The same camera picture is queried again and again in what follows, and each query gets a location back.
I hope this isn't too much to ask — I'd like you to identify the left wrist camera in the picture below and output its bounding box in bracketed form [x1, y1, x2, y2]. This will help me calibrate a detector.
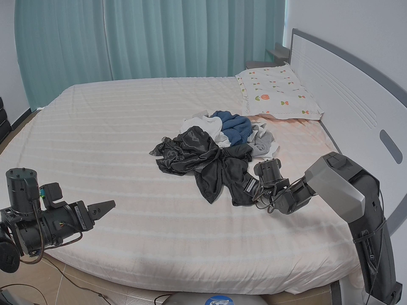
[40, 182, 69, 209]

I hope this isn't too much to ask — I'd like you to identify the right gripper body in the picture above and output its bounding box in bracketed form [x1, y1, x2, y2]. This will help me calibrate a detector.
[243, 177, 265, 201]

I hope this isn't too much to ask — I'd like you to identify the blue-green curtain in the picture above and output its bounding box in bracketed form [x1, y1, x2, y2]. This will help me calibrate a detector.
[105, 0, 287, 80]
[14, 0, 110, 112]

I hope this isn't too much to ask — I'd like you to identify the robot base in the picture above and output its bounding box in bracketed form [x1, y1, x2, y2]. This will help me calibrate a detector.
[172, 293, 266, 305]

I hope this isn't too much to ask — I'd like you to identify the black chest of drawers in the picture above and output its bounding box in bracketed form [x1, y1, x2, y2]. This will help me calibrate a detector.
[0, 97, 14, 145]

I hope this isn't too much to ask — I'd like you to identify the black T-shirt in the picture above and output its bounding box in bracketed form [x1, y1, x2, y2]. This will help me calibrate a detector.
[195, 145, 255, 206]

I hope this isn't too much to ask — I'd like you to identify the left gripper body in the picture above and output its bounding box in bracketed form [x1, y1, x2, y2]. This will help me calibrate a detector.
[39, 201, 96, 250]

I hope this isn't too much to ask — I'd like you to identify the pile of clothes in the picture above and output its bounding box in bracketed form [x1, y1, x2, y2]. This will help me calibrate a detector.
[180, 110, 281, 159]

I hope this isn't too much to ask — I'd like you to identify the white printed pillow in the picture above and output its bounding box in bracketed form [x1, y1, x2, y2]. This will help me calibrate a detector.
[235, 63, 325, 120]

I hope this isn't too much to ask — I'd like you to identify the grey bedside table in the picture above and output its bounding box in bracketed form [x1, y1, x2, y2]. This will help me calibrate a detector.
[245, 43, 291, 71]

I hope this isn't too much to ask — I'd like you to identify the bed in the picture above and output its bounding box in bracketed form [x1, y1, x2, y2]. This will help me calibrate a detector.
[0, 28, 407, 305]

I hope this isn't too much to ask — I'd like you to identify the black shiny garment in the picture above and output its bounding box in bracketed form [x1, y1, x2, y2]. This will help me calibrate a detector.
[149, 126, 221, 175]

